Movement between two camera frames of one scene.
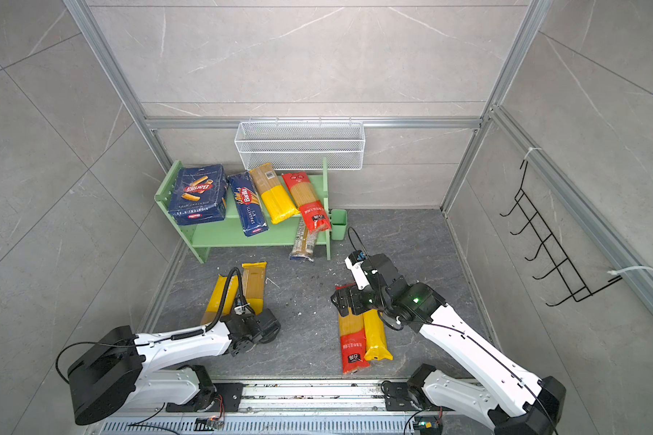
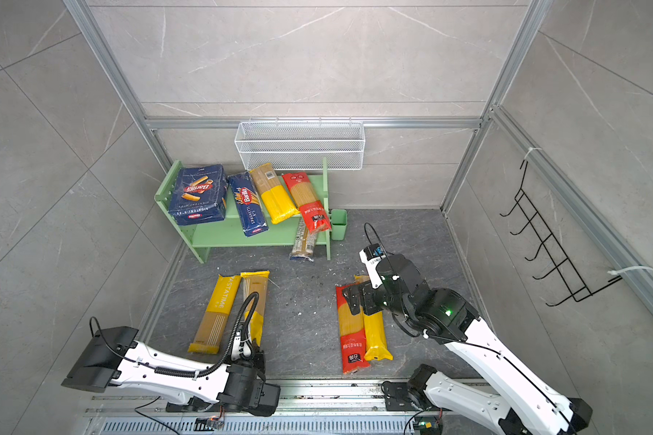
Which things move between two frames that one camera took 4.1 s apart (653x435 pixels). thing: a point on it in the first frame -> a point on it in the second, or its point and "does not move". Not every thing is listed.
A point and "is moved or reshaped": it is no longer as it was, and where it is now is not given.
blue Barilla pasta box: x=199 y=195 does not move
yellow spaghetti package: x=254 y=285 is moved or reshaped
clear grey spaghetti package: x=304 y=244 does not move
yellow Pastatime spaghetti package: x=214 y=304 does not move
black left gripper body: x=271 y=339 -> x=258 y=369
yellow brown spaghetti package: x=276 y=200 does not move
